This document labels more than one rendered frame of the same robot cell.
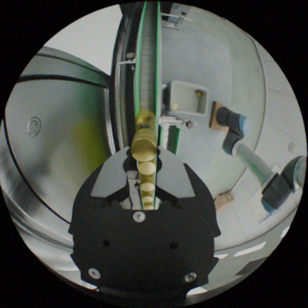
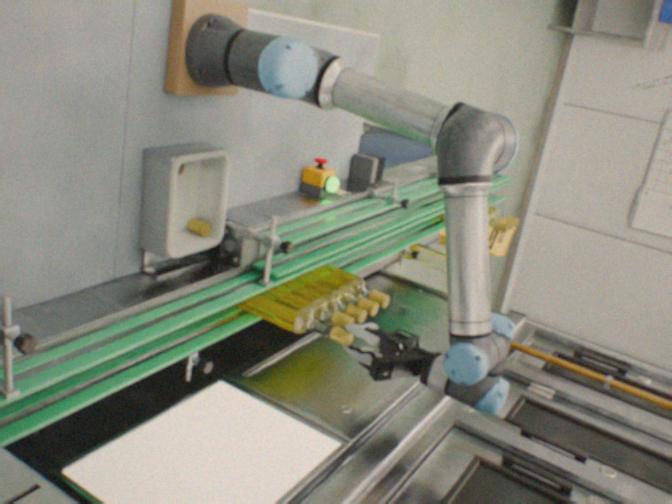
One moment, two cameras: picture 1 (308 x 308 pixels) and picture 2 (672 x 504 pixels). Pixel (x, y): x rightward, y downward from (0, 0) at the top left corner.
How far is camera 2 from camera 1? 1.38 m
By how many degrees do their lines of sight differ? 37
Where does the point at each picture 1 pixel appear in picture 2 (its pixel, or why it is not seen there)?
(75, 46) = (283, 421)
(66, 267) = (430, 406)
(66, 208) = (381, 391)
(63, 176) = (359, 391)
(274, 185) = not seen: hidden behind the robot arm
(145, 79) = not seen: hidden behind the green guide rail
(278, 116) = not seen: outside the picture
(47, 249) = (411, 409)
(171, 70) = (102, 249)
